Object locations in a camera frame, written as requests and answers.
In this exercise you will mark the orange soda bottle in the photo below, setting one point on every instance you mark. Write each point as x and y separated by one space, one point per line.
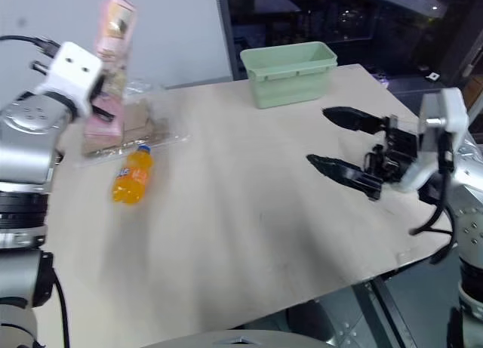
130 178

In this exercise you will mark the green plastic basket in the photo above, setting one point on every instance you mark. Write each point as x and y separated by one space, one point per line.
287 80

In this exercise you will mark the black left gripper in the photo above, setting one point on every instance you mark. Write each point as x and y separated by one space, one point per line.
102 87

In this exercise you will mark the grey window frame post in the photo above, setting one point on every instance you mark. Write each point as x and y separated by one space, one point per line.
226 31

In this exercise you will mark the tall pink carton box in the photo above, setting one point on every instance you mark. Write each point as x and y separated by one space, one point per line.
113 42

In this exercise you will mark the grey rounded robot torso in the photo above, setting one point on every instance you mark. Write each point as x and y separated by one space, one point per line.
241 339

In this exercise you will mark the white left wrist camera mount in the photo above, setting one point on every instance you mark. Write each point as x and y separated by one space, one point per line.
73 74

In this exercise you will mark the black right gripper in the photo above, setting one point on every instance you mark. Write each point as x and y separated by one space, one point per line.
396 151

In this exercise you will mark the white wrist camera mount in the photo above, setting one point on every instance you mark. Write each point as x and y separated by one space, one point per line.
441 136
73 74

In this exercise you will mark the clear plastic snack bag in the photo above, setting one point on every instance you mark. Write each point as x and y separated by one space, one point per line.
151 133

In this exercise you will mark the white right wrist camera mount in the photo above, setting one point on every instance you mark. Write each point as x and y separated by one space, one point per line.
441 136

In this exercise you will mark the black metal table frame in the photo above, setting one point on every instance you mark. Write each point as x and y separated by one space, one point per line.
381 310

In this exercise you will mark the white black floor marker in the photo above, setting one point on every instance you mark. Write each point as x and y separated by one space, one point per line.
432 76

